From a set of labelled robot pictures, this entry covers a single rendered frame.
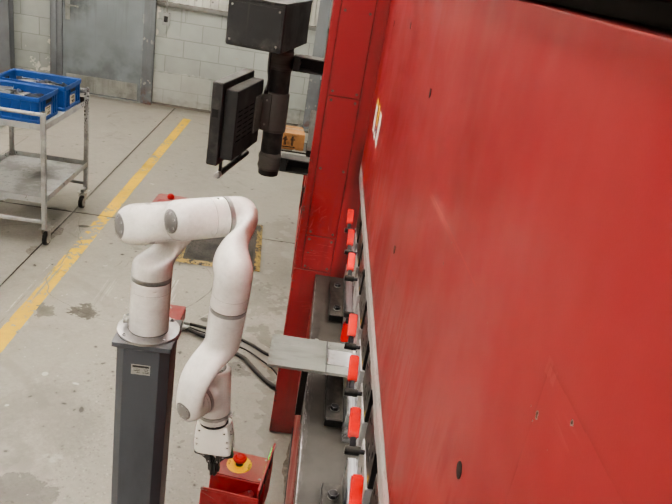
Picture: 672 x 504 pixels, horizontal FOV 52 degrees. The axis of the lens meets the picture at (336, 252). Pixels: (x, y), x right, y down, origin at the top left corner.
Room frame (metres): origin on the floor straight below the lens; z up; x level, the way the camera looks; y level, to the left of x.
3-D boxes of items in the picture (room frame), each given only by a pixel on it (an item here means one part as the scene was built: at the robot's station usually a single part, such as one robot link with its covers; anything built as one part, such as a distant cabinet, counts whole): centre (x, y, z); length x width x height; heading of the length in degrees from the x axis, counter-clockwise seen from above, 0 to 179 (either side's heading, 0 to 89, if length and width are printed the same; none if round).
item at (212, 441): (1.46, 0.24, 0.95); 0.10 x 0.07 x 0.11; 86
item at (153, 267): (1.84, 0.51, 1.30); 0.19 x 0.12 x 0.24; 128
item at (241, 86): (3.05, 0.54, 1.42); 0.45 x 0.12 x 0.36; 174
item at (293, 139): (4.32, 0.43, 1.04); 0.30 x 0.26 x 0.12; 5
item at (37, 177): (4.64, 2.32, 0.47); 0.90 x 0.66 x 0.95; 5
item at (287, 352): (1.85, 0.02, 1.00); 0.26 x 0.18 x 0.01; 93
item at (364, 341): (1.48, -0.15, 1.26); 0.15 x 0.09 x 0.17; 3
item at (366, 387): (1.28, -0.16, 1.26); 0.15 x 0.09 x 0.17; 3
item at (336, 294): (2.45, -0.04, 0.89); 0.30 x 0.05 x 0.03; 3
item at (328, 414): (1.82, -0.07, 0.89); 0.30 x 0.05 x 0.03; 3
